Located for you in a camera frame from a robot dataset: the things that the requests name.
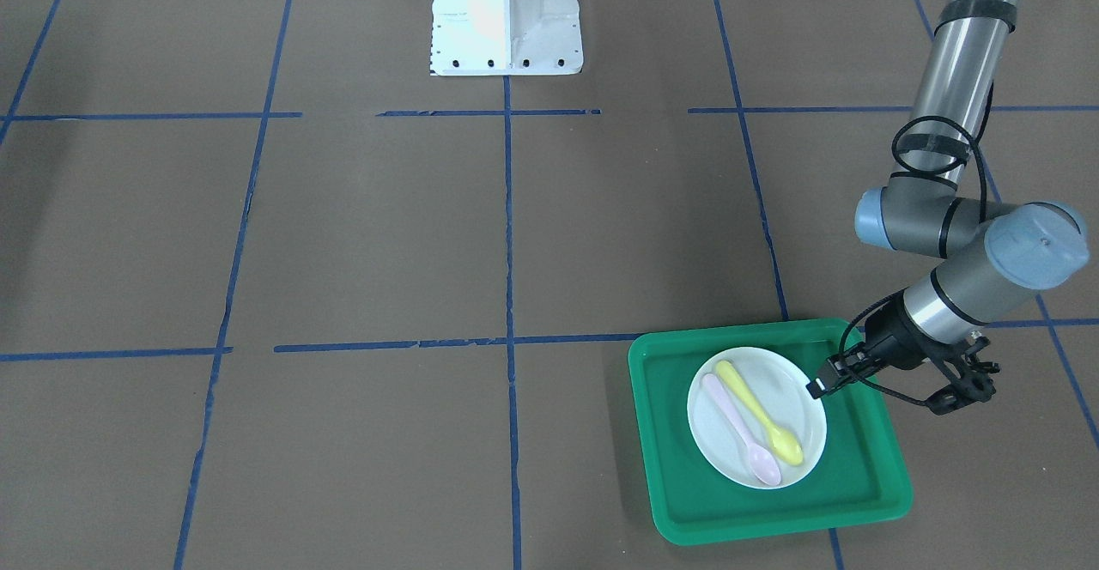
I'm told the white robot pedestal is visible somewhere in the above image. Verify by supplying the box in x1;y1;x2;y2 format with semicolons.
428;0;585;76

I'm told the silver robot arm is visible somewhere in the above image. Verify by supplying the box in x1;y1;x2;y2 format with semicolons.
807;0;1089;415

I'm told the yellow plastic spoon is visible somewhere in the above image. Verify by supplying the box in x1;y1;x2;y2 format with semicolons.
714;360;804;467

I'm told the pink plastic spoon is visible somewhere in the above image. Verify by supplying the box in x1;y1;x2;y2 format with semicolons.
701;373;781;488

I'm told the green plastic tray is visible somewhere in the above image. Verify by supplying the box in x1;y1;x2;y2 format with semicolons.
628;318;912;546

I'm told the white round plate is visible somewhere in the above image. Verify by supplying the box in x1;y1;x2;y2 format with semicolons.
684;347;828;491

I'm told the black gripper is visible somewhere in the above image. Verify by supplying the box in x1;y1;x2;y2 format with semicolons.
804;291;939;399

